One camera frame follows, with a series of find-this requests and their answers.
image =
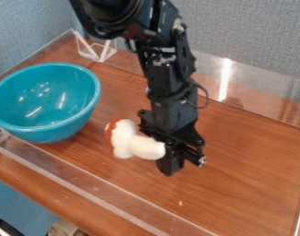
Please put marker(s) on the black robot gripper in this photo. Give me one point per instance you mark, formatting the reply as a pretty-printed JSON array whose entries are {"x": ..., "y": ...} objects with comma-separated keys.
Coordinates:
[{"x": 170, "y": 124}]

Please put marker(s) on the white toy mushroom brown cap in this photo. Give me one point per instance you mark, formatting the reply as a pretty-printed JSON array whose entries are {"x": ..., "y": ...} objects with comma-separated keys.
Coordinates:
[{"x": 128, "y": 144}]

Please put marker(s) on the teal blue plastic bowl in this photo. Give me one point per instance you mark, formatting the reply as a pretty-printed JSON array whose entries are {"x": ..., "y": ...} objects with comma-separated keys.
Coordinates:
[{"x": 47, "y": 101}]

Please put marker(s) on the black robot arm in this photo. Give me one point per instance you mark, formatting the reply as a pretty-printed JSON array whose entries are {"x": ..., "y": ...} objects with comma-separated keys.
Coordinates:
[{"x": 154, "y": 32}]

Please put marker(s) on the clear acrylic back barrier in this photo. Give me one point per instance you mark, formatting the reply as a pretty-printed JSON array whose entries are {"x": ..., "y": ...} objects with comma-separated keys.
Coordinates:
[{"x": 250, "y": 88}]

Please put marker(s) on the clear acrylic barrier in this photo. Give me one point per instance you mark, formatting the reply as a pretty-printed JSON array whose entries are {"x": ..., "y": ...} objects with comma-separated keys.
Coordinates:
[
  {"x": 99, "y": 192},
  {"x": 250, "y": 88}
]

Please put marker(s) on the clear acrylic front barrier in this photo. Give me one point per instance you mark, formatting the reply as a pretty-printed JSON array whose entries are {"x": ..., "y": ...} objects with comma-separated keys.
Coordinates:
[{"x": 99, "y": 192}]

